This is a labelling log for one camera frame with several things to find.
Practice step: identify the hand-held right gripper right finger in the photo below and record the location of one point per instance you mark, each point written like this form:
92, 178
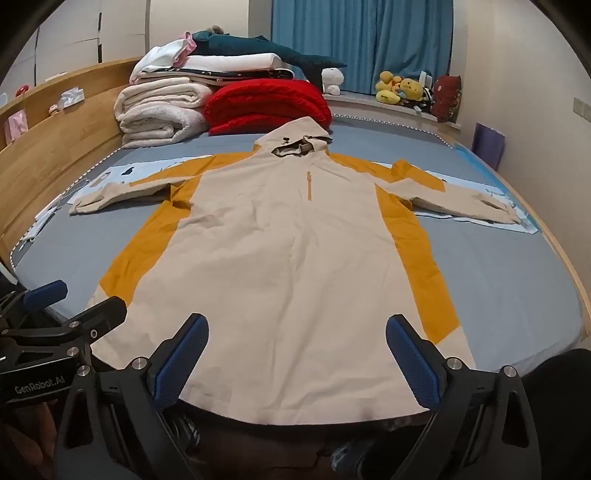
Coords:
411, 364

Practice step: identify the wall switch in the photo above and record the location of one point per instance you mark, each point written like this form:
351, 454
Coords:
582, 110

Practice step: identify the printed light blue sheet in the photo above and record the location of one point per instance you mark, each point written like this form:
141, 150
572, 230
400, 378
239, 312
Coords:
115, 173

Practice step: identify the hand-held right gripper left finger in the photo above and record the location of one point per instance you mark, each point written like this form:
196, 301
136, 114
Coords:
182, 364

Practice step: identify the blue curtain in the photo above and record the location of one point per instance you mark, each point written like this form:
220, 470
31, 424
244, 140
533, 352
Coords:
369, 37

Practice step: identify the beige and mustard hooded jacket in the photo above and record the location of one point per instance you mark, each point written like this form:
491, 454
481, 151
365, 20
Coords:
295, 258

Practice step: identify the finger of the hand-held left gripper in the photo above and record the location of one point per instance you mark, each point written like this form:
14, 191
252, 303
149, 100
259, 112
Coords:
104, 311
46, 291

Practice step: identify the person's dark pants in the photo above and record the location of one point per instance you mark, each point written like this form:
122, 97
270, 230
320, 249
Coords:
558, 406

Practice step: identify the wooden headboard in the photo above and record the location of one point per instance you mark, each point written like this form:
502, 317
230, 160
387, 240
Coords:
55, 152

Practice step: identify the pink bag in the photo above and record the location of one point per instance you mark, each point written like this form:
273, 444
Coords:
16, 127

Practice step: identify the red folded quilt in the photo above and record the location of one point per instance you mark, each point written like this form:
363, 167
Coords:
263, 104

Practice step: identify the white wardrobe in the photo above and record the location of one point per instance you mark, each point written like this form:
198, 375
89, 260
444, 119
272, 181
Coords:
69, 41

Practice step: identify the white plush toy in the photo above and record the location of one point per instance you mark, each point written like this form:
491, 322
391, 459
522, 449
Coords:
332, 81

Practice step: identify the purple bag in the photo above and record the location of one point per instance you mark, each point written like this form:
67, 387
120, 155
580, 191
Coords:
489, 143

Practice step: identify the tissue pack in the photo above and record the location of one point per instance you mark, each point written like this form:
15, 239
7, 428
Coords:
71, 97

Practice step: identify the dark red cushion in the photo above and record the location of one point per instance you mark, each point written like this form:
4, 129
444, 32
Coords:
448, 97

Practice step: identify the white and pink folded cloth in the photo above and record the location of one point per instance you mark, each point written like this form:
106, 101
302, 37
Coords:
157, 57

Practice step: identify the white fluffy folded blanket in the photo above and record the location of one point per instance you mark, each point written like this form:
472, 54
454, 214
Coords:
157, 115

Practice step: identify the teal plush shark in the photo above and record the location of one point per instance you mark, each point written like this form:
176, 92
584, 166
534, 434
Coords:
249, 46

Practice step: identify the white window ledge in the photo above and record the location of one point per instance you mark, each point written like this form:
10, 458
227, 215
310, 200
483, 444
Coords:
369, 102

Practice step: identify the bed with grey sheet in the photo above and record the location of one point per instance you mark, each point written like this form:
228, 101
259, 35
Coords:
498, 277

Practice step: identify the yellow plush toy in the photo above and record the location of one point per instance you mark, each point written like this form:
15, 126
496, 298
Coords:
412, 90
388, 87

